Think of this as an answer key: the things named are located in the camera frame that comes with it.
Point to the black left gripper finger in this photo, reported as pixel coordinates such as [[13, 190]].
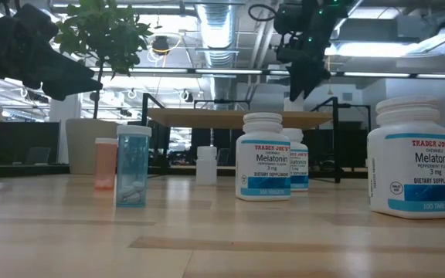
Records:
[[75, 94], [68, 73]]

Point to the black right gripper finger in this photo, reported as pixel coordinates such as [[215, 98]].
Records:
[[317, 73], [297, 81]]

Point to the orange translucent pill bottle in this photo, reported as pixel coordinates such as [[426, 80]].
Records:
[[104, 166]]

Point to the white Melatonin supplement bottle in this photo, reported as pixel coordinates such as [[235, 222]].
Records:
[[263, 170], [412, 170], [300, 166]]

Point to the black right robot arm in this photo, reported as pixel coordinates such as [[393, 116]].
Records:
[[323, 13]]

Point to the wooden shelf with black legs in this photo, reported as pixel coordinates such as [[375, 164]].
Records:
[[207, 117]]

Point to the leafy plant in white pot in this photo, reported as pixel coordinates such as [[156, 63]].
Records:
[[102, 34]]

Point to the bright ceiling light panel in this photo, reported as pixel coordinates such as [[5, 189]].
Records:
[[373, 49]]

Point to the grey office chair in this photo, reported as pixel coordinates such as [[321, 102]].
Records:
[[223, 156], [37, 155]]

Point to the black partition panel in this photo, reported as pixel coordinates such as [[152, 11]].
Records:
[[14, 139]]

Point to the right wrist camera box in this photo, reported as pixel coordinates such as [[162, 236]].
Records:
[[288, 19]]

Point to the grey wall vent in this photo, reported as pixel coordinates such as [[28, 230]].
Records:
[[347, 96]]

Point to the silver ventilation duct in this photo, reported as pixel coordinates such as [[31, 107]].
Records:
[[218, 34]]

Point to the black overhead camera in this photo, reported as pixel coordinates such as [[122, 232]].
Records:
[[160, 45]]

